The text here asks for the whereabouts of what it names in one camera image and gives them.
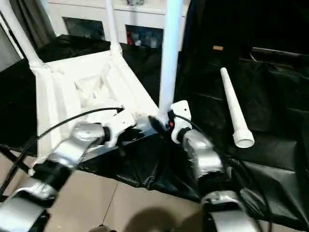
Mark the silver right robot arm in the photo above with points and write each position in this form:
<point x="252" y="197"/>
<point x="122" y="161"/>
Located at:
<point x="205" y="154"/>

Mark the dark brown rounded object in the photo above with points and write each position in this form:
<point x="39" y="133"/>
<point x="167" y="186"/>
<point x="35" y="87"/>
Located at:
<point x="101" y="228"/>

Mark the white cabinet with glass doors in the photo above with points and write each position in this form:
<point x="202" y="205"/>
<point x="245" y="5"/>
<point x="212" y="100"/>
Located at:
<point x="84" y="12"/>

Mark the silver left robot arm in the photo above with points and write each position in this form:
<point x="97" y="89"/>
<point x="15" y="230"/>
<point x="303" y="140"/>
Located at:
<point x="72" y="142"/>

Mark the grey speckled ornament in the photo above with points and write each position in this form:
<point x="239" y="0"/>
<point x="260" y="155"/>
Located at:
<point x="135" y="2"/>

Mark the black mat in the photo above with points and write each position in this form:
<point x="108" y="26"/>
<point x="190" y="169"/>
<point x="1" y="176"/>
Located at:
<point x="157" y="169"/>

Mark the long black bar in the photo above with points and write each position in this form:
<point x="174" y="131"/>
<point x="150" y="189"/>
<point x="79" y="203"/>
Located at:
<point x="280" y="51"/>

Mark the small tan tag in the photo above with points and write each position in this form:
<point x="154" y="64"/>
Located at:
<point x="218" y="47"/>

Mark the grey curtain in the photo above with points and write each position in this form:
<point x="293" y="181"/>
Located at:
<point x="33" y="21"/>

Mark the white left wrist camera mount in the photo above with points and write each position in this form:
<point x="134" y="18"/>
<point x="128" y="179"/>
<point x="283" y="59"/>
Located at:
<point x="120" y="123"/>

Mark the white cup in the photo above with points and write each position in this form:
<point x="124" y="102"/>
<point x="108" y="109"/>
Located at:
<point x="138" y="43"/>
<point x="153" y="43"/>

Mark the black folding table frame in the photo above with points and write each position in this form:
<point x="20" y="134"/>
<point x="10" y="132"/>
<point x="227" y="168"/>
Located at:
<point x="14" y="159"/>

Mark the white plastic table leg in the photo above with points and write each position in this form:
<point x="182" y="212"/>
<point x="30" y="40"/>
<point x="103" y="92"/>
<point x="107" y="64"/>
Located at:
<point x="113" y="24"/>
<point x="23" y="36"/>
<point x="235" y="106"/>
<point x="170" y="53"/>

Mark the white plastic table top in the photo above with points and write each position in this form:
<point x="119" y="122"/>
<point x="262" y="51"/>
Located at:
<point x="84" y="79"/>

